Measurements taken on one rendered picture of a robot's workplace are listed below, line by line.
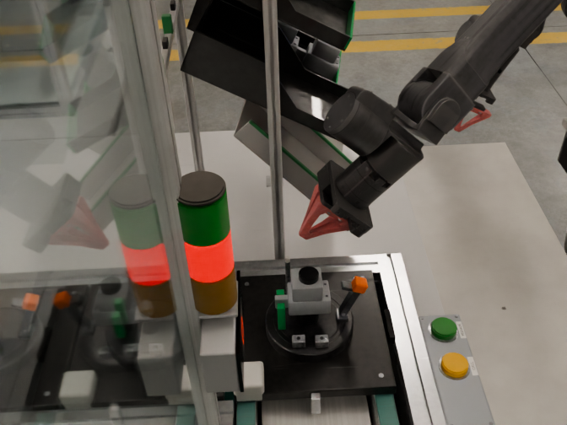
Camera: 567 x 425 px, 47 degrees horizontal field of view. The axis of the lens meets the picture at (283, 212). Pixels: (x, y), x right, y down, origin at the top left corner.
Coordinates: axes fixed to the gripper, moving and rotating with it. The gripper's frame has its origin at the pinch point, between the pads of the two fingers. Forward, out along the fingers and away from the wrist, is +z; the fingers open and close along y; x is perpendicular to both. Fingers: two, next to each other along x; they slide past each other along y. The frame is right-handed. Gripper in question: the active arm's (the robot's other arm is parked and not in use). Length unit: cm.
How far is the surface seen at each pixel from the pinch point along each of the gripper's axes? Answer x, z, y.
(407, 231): 38, 7, -33
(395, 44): 131, 36, -293
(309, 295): 7.1, 7.6, 2.4
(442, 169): 47, -1, -54
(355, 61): 111, 54, -274
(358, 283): 12.4, 2.4, 0.8
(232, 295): -13.7, -1.6, 20.7
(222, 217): -21.1, -9.7, 21.0
